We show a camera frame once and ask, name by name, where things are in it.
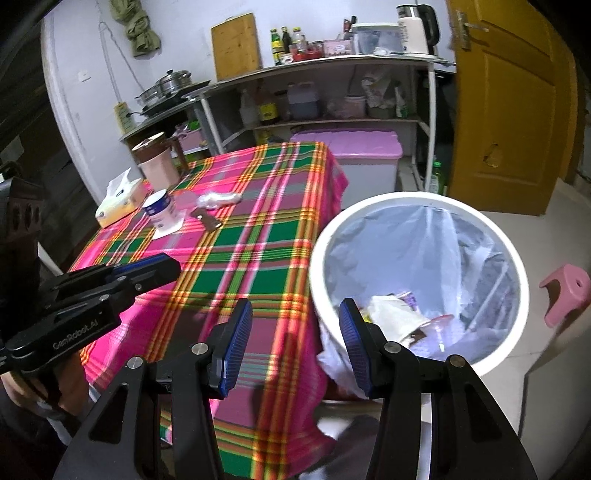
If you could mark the pink bucket on shelf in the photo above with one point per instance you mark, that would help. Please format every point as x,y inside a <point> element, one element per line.
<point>354,107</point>

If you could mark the pink lidded storage box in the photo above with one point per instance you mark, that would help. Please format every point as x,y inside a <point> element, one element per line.
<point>369,160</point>

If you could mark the white round trash bin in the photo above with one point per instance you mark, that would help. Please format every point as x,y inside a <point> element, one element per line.
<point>415,276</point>

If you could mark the dark soy sauce bottle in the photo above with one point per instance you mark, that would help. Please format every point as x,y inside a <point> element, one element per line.
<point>286,39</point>

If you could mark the pink utensil holder box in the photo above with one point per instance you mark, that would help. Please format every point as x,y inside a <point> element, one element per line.
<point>338,47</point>

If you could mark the blue white yogurt cup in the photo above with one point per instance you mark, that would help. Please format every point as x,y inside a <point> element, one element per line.
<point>163,214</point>

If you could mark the black induction cooker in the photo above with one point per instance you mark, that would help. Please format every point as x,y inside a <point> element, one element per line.
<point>171,100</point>

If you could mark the yellow power strip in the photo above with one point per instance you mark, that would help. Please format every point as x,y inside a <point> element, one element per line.
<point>124,117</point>

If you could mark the green bottle on floor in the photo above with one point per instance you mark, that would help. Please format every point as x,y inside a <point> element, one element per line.
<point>437,181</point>

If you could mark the steel cooking pot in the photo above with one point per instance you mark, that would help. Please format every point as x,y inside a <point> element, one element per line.
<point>170,83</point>

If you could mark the clear plastic container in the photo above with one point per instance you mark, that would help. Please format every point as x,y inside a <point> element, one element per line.
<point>377,39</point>

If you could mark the green sauce bottle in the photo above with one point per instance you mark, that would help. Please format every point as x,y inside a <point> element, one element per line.
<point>276,46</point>

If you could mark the pink plastic stool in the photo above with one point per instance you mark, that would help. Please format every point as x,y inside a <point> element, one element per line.
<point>569,290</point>

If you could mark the yellow wooden door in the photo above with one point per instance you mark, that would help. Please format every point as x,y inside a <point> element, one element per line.
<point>517,106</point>

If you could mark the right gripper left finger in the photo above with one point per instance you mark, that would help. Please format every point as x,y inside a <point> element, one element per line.
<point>120,437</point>

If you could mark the white metal shelf unit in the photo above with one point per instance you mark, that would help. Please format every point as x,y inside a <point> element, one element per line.
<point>395,92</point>

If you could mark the large oil jug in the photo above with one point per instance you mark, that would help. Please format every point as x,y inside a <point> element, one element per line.
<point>303,101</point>

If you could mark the translucent trash bag liner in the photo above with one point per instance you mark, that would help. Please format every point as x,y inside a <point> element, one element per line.
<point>425,276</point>

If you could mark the yellow label bottle on shelf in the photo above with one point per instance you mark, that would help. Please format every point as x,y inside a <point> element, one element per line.
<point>266,107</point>

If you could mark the pink plaid tablecloth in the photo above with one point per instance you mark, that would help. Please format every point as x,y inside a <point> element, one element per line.
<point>266,427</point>

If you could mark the white yellow tissue pack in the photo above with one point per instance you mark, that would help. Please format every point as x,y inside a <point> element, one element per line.
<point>123,196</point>

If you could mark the white electric kettle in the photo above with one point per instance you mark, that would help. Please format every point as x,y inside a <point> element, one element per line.
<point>419,28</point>

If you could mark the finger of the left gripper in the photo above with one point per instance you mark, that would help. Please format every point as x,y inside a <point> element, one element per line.
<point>147,280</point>
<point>143,263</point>

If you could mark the green cloth hanging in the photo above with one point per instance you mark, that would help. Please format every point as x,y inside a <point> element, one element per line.
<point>130,13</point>

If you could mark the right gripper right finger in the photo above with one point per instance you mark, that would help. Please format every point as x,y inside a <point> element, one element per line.
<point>471,436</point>

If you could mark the wooden cutting board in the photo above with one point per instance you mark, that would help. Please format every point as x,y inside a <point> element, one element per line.
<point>235,47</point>

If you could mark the brown snack wrapper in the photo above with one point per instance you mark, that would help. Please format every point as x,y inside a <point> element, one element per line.
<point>206,219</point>

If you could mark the pink brown jug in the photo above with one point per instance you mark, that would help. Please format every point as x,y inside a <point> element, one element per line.
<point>161,161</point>

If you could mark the crumpled clear plastic wrap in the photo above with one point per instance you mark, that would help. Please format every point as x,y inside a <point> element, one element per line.
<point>215,200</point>

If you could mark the clear capped bottle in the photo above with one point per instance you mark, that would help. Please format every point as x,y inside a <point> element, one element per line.
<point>299,41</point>

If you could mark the person's left hand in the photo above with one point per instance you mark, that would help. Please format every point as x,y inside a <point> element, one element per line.
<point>68,379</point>

